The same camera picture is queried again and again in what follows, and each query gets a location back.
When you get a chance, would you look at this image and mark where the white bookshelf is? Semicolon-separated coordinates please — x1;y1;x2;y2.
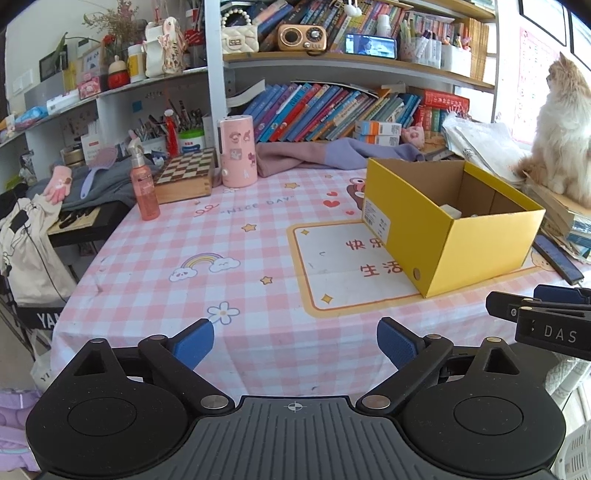
0;0;502;153

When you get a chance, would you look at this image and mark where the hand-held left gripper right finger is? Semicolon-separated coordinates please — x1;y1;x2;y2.
356;318;527;413

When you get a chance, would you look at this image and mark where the pen holder with pens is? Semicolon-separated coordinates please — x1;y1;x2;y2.
131;115;167;155

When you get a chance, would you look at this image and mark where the wooden chessboard box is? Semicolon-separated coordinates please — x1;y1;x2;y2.
154;148;217;205

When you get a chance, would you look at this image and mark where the green-lidded white jar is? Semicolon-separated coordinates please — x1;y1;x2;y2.
179;129;206;153

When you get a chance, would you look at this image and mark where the white plastic bag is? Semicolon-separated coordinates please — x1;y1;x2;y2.
30;330;61;393

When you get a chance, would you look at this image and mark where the pink tin box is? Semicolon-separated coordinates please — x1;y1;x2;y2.
78;76;102;100

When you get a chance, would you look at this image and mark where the dark blue flat case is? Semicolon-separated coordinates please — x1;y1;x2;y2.
531;235;583;286

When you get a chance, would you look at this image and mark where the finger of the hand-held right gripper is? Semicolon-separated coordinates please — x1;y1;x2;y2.
486;291;591;322
534;285;591;304

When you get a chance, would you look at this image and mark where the white wall switch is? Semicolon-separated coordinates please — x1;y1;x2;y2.
11;69;35;95

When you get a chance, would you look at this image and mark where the cup of paintbrushes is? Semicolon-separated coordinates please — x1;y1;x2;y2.
164;99;204;134

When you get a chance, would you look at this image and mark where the white bottle yellow label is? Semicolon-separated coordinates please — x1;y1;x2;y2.
127;44;147;84

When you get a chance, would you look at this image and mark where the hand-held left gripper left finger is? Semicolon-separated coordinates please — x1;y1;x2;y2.
65;318;234;414

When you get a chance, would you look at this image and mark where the gold retro radio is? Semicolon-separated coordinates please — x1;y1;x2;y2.
277;23;329;55

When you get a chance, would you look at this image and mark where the grey cloth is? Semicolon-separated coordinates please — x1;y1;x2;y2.
25;154;160;213

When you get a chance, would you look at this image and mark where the pink wall poster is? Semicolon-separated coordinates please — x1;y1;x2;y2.
517;25;561;144

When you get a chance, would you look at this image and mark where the white plastic basket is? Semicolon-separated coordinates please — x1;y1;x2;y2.
545;355;591;480

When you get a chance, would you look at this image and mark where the pink cylinder with stickers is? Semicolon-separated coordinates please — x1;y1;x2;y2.
217;115;257;188

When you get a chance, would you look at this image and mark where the orange white carton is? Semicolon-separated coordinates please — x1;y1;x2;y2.
353;134;400;147
355;121;402;137

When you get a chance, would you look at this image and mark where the row of dark paperback books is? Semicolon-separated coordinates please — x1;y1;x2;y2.
252;0;416;42

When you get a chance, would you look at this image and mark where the stack of white papers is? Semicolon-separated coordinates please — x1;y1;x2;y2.
442;113;532;185

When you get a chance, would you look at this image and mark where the row of colourful children's books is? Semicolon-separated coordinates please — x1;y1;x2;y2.
242;82;423;144

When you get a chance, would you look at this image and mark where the pink checked tablecloth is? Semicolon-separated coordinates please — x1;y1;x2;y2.
48;164;591;402

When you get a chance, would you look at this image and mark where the pink and purple cloth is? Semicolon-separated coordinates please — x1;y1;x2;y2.
256;137;426;178

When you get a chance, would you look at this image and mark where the clear cup of markers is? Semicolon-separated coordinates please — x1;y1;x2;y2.
399;18;441;65

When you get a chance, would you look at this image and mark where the dried flower bouquet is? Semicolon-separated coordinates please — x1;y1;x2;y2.
83;0;148;47

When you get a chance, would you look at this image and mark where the row of tan books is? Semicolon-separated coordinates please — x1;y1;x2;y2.
464;17;491;79

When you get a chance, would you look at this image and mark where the red book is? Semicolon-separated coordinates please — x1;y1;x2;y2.
422;90;471;115

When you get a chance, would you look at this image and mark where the black keyboard instrument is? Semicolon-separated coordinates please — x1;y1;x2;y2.
46;200;132;247

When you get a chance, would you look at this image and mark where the yellow cardboard box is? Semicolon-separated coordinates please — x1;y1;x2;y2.
361;158;546;298

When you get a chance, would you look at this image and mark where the white storage bin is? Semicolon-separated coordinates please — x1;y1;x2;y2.
441;44;472;77

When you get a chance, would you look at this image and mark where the stack of worn books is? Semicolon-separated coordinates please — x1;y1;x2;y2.
522;178;591;264

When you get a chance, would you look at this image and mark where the pink pig plush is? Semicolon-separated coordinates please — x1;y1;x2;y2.
401;126;426;149

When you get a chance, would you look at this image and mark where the smartphone with lit screen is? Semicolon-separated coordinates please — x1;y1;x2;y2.
345;33;398;60

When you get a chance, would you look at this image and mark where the purple hair brush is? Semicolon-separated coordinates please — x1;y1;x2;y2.
81;148;118;200

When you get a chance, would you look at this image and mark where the pink glove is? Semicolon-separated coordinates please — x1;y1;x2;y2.
44;166;73;205

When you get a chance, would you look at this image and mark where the white floral pitcher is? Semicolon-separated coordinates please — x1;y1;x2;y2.
144;17;188;78

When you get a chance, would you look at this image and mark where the blue tissue pack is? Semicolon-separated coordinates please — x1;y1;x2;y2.
14;106;49;130

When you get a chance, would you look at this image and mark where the black photo frame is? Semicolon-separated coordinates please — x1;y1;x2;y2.
39;51;70;83

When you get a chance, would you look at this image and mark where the white tote bag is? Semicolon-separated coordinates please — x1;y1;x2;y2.
0;194;77;330

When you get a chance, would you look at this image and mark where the white quilted handbag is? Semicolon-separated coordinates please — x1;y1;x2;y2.
221;8;259;55

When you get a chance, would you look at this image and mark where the round metal tin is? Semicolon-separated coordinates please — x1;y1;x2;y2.
60;145;86;167

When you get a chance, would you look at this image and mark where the purple backpack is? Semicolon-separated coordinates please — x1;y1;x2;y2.
0;388;44;474

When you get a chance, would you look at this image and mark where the white blue flat box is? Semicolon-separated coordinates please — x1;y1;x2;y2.
46;90;81;116

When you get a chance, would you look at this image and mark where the thick white-paged book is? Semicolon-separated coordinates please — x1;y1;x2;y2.
226;78;266;109

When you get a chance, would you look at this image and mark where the red wooden doll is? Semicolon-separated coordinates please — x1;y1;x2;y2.
107;55;131;90

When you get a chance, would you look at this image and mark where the cream fluffy cat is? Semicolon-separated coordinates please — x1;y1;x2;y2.
515;52;591;208

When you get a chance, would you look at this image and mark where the pink spray bottle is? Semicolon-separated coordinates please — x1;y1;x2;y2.
128;130;161;221

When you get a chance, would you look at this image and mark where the black framed picture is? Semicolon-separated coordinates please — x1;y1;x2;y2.
518;0;568;47

